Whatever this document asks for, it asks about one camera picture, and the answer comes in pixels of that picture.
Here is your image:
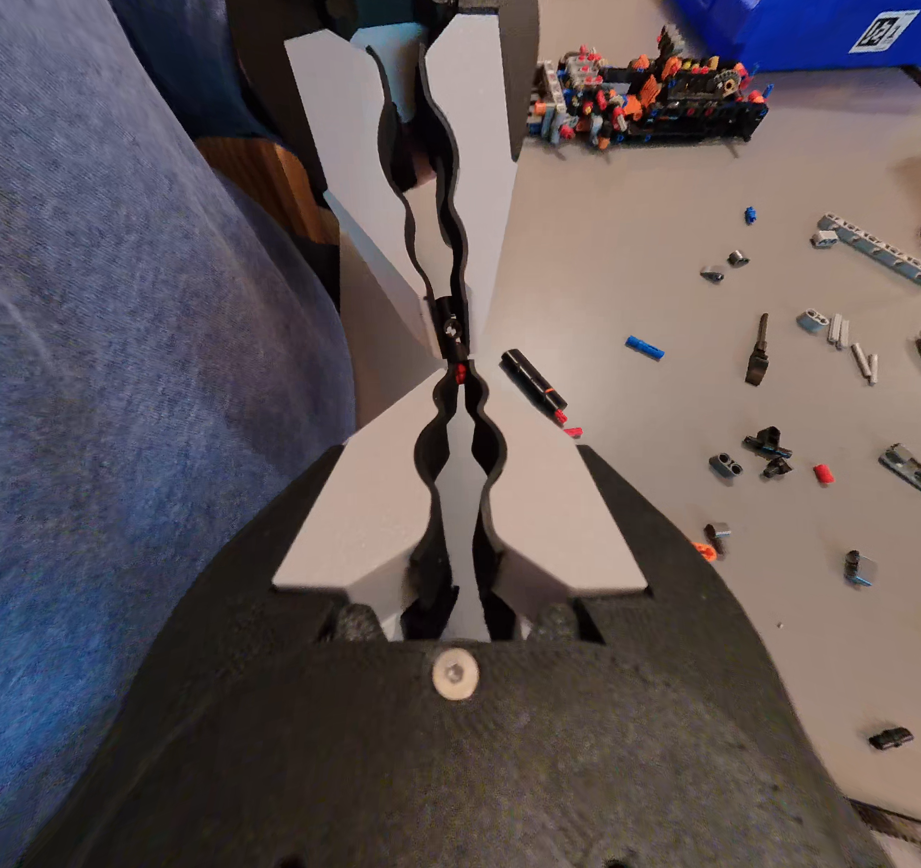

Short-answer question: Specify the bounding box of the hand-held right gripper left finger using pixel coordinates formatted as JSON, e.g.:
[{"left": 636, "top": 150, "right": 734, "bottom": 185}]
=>
[{"left": 271, "top": 369, "right": 456, "bottom": 642}]

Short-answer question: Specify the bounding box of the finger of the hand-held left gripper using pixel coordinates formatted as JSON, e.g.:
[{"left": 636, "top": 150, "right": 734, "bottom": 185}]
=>
[
  {"left": 283, "top": 28, "right": 441, "bottom": 362},
  {"left": 419, "top": 11, "right": 520, "bottom": 362}
]

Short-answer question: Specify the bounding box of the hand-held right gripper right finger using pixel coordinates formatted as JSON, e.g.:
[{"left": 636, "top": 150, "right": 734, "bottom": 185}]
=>
[{"left": 466, "top": 369, "right": 649, "bottom": 642}]

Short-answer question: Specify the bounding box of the black lego cylinder red tip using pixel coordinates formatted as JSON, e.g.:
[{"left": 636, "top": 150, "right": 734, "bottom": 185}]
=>
[{"left": 501, "top": 349, "right": 570, "bottom": 428}]

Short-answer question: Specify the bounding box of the person's left forearm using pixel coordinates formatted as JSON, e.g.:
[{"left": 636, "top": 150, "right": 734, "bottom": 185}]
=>
[{"left": 72, "top": 0, "right": 278, "bottom": 146}]

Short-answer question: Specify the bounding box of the black lego technic chassis model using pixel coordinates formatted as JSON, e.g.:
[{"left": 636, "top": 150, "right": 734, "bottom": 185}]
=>
[{"left": 527, "top": 25, "right": 775, "bottom": 155}]

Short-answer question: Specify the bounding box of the black lego cross connector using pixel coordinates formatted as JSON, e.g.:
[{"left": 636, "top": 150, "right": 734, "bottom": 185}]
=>
[{"left": 743, "top": 425, "right": 793, "bottom": 461}]

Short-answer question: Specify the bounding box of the black lego axle piece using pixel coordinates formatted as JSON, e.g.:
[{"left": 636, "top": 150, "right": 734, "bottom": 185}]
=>
[{"left": 744, "top": 312, "right": 773, "bottom": 387}]

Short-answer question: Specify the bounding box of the long grey lego beam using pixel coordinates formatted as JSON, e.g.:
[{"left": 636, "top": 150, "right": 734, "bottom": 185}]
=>
[{"left": 816, "top": 212, "right": 921, "bottom": 288}]

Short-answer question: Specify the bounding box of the blue plastic parts bin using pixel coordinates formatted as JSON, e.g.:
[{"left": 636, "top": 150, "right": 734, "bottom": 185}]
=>
[{"left": 661, "top": 0, "right": 921, "bottom": 75}]

